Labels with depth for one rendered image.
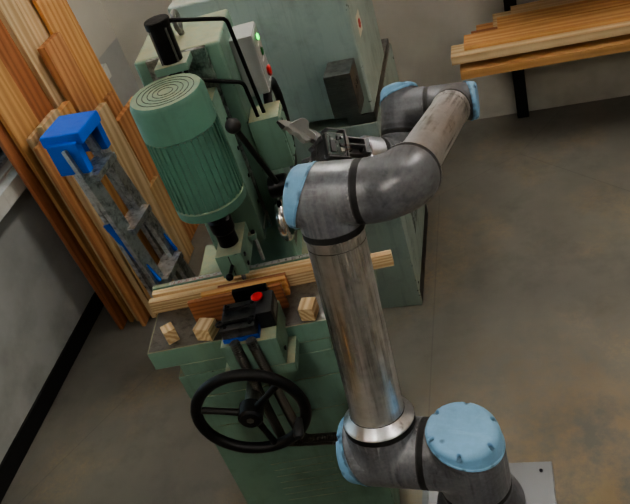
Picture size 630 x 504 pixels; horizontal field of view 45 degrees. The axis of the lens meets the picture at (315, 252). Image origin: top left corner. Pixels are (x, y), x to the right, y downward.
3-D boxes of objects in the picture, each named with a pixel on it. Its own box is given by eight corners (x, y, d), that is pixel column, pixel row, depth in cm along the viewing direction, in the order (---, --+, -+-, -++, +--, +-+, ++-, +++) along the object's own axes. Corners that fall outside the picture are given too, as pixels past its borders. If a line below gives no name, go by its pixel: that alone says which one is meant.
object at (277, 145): (265, 172, 202) (247, 123, 193) (267, 155, 209) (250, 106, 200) (296, 165, 200) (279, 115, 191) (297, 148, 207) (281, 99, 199)
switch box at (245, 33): (248, 98, 200) (228, 41, 190) (251, 81, 208) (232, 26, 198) (270, 92, 199) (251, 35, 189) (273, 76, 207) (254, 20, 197)
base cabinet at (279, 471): (266, 544, 248) (187, 401, 206) (275, 406, 294) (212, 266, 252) (403, 524, 240) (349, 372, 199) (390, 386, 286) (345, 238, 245)
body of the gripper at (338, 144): (322, 125, 170) (368, 130, 175) (305, 142, 177) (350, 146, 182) (327, 157, 167) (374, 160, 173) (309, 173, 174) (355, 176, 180)
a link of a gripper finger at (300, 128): (291, 102, 170) (324, 127, 172) (280, 115, 175) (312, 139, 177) (285, 111, 168) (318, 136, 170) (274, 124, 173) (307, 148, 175)
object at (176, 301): (153, 314, 209) (148, 303, 206) (155, 309, 210) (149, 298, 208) (394, 265, 197) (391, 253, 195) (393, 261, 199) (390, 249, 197)
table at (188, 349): (148, 398, 192) (138, 382, 189) (167, 315, 216) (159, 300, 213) (384, 355, 182) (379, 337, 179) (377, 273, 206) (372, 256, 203)
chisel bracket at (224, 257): (225, 283, 196) (214, 258, 191) (230, 250, 208) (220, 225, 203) (253, 277, 195) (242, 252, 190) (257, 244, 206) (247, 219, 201)
